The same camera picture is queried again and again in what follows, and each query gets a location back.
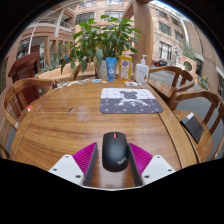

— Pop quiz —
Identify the dark red-brown wooden chair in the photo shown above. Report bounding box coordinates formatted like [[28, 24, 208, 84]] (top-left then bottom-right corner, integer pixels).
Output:
[[8, 51, 42, 84]]

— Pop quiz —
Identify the white pump bottle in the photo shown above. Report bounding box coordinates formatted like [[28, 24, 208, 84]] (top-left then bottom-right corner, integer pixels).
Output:
[[134, 54, 150, 85]]

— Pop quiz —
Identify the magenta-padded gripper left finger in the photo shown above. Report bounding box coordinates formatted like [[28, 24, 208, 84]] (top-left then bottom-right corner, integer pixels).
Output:
[[48, 142, 99, 187]]

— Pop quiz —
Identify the green plant in white pot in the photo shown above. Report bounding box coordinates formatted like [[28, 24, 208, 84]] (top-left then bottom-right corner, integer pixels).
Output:
[[60, 14, 143, 80]]

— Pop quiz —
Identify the black notebook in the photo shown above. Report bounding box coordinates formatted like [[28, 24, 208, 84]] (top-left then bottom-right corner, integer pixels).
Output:
[[179, 112, 205, 145]]

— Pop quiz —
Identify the blue tube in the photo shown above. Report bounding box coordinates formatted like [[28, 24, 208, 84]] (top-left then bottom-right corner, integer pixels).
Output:
[[105, 56, 118, 83]]

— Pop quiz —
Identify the light wooden armchair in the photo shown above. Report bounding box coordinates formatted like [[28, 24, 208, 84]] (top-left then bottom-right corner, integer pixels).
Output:
[[147, 65, 196, 103], [0, 143, 11, 160], [69, 61, 98, 81], [168, 89, 224, 164], [0, 77, 56, 158]]

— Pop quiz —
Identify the small white packet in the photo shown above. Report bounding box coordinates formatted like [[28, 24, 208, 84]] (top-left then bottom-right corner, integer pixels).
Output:
[[124, 81, 139, 88]]

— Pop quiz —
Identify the grey bear-print mouse pad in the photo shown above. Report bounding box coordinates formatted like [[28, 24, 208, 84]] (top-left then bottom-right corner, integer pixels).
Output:
[[99, 87, 164, 115]]

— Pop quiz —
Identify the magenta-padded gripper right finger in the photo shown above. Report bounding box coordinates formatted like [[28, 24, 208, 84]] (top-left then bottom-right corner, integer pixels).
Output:
[[127, 142, 177, 188]]

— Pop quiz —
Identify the black computer mouse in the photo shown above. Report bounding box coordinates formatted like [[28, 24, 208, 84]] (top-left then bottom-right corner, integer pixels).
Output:
[[101, 131, 130, 173]]

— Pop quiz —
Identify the yellow dish soap bottle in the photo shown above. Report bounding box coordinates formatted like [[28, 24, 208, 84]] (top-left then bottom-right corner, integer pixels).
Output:
[[118, 49, 134, 83]]

